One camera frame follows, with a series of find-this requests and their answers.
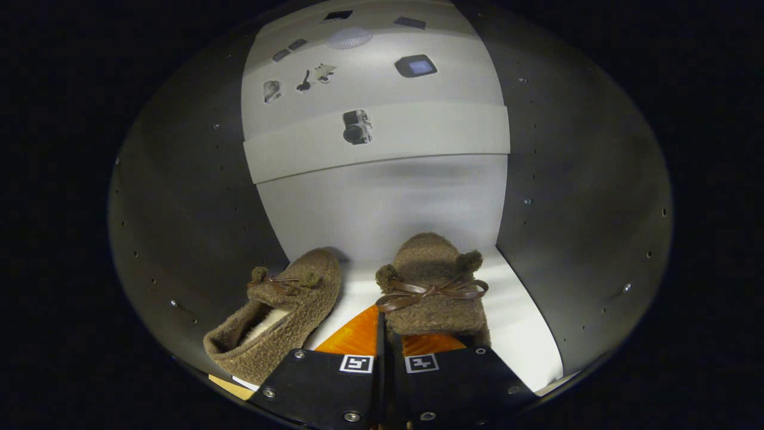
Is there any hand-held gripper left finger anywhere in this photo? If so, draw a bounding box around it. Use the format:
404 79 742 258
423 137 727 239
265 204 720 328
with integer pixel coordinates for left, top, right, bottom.
248 305 386 430

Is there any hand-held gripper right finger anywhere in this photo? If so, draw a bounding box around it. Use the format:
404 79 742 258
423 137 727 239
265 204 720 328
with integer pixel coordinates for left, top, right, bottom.
387 331 538 430

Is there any brown fuzzy shoe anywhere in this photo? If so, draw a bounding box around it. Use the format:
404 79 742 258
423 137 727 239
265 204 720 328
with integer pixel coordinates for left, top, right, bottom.
203 248 342 386
375 232 491 350

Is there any dark grey shoe cabinet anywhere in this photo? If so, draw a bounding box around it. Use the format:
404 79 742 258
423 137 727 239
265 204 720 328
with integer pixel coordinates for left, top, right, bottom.
107 0 674 413

